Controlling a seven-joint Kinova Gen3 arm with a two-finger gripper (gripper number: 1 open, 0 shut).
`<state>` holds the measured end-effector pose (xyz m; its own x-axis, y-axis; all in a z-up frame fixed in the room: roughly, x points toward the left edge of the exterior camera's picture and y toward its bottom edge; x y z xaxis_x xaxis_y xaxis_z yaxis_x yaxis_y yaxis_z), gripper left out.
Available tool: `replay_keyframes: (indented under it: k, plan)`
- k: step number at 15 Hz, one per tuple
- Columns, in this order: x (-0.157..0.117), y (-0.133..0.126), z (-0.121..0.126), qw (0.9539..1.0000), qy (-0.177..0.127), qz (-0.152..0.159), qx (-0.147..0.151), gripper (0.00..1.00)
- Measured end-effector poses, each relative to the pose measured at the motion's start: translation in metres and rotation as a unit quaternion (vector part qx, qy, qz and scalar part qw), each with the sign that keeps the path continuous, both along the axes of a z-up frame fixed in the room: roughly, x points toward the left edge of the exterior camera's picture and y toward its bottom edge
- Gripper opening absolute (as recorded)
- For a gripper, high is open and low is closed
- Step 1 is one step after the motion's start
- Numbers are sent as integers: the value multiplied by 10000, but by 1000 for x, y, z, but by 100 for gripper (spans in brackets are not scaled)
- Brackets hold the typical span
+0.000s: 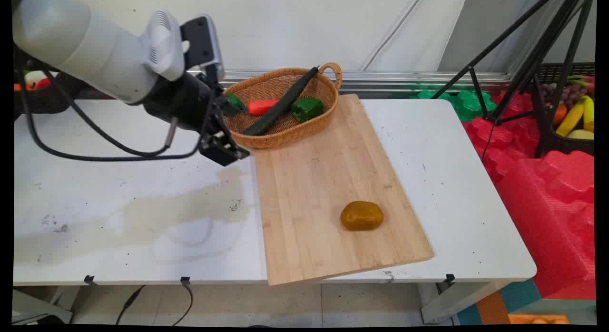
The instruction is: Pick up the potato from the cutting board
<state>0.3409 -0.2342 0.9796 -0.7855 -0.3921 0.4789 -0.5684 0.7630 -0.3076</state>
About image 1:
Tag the black tripod stand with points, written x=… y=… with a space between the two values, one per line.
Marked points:
x=528 y=65

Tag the blue and orange floor mat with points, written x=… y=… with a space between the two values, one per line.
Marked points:
x=499 y=306

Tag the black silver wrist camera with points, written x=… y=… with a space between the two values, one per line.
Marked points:
x=202 y=44

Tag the orange tray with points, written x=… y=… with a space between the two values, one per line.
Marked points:
x=537 y=319

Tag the dark basket of toy fruit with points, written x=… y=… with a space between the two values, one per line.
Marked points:
x=568 y=144

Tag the green foam packing sheet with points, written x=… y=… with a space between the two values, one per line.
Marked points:
x=468 y=103

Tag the small green leafy vegetable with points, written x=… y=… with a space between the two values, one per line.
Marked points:
x=234 y=101

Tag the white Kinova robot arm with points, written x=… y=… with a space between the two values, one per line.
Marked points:
x=81 y=46

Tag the red foam packing sheets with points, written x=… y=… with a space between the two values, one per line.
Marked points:
x=547 y=199

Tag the dark green cucumber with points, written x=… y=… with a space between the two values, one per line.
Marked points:
x=280 y=108

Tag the green bell pepper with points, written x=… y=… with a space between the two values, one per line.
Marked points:
x=308 y=109

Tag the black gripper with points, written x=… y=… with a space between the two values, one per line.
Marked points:
x=183 y=101

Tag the bamboo cutting board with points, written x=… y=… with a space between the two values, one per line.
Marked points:
x=328 y=189

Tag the white table leg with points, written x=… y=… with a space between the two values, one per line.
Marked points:
x=452 y=301

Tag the red orange carrot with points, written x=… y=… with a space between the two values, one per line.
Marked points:
x=262 y=107

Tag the brown potato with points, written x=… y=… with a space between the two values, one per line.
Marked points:
x=361 y=216

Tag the orange toy fruit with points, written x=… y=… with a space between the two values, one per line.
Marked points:
x=559 y=114

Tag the yellow toy bananas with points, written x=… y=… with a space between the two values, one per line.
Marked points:
x=573 y=115

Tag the purple toy grapes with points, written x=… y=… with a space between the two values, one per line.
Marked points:
x=568 y=93

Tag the dark basket with red vegetables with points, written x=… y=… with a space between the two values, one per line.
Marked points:
x=45 y=99

